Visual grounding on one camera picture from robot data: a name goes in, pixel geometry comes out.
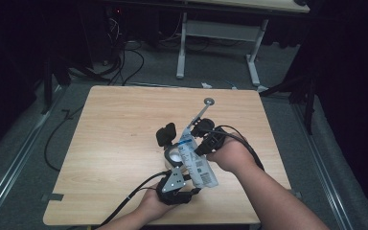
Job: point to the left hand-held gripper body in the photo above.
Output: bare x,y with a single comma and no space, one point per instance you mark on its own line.
172,195

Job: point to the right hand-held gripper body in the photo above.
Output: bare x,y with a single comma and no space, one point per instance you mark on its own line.
212,135

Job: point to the white and blue bag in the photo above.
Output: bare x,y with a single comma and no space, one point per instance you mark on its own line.
193,163

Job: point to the glass jar with black lid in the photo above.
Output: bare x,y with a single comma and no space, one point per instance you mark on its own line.
166,134

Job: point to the person's left hand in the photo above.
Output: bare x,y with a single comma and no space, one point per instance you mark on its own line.
155,202

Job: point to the person's right hand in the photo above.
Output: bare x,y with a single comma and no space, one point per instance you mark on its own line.
233,156

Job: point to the small white scrap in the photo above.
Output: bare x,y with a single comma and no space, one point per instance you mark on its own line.
206,85

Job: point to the black metal stand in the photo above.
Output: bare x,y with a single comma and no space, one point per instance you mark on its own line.
47,89
309,108

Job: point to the grey tape strip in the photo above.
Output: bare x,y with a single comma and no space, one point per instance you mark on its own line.
297,192
52,197

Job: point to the desk with white metal legs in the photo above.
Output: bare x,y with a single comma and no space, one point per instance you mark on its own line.
220,30

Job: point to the dark curtain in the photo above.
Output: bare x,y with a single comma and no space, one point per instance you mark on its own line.
354,80
9,64

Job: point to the metal floor rail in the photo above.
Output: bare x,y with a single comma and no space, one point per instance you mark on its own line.
321,167
24,153

